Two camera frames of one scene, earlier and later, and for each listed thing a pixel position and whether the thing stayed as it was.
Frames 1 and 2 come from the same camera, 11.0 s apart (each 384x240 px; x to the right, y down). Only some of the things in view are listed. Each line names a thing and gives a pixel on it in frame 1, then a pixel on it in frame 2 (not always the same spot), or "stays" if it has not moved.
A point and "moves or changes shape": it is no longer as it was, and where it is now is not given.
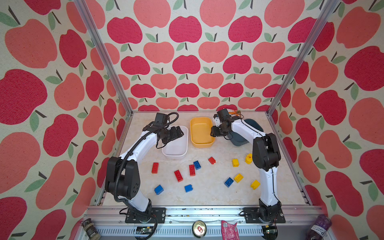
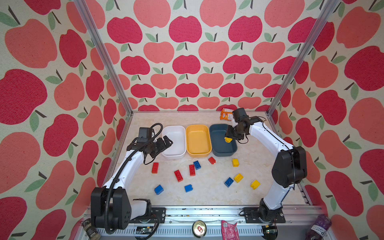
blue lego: (158, 190) stays
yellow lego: (255, 184) stays
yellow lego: (238, 178) stays
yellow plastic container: (200, 132) moves or changes shape
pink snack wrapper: (229, 231) stays
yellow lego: (235, 162) stays
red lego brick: (155, 168) stays
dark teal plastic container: (237, 140) moves or changes shape
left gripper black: (174, 135) → (162, 146)
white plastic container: (177, 148) stays
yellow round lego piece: (248, 158) → (228, 140)
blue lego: (188, 188) stays
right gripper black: (214, 132) → (228, 133)
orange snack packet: (234, 112) → (226, 114)
